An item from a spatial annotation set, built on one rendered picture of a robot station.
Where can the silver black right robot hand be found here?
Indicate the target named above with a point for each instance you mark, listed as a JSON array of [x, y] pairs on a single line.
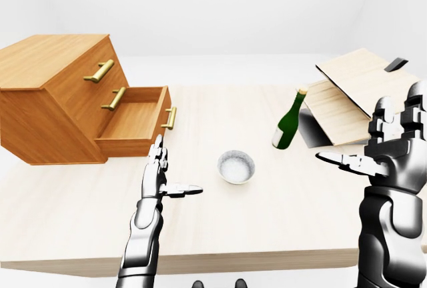
[[397, 158]]

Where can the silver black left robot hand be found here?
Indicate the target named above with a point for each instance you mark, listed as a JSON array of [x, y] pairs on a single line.
[[152, 178]]

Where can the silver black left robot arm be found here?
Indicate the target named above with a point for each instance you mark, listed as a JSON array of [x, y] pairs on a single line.
[[141, 241]]

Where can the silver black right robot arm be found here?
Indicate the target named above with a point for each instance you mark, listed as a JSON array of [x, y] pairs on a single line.
[[390, 241]]

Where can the open wooden drawer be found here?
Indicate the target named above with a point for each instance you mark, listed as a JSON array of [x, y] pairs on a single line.
[[133, 118]]

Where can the wooden cabinet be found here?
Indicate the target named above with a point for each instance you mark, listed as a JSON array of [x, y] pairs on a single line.
[[30, 118]]

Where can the pale wooden box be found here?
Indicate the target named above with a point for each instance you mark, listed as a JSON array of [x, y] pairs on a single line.
[[337, 114]]

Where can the white speckled bowl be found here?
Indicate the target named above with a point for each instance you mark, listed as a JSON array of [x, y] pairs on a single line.
[[236, 168]]

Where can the pale wooden box lid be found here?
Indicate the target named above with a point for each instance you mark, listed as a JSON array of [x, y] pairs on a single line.
[[363, 74]]

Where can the green glass bottle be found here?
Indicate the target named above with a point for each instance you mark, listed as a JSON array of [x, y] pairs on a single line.
[[287, 128]]

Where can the small dark shape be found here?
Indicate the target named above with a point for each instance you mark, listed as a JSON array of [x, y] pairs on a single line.
[[198, 284], [241, 283]]

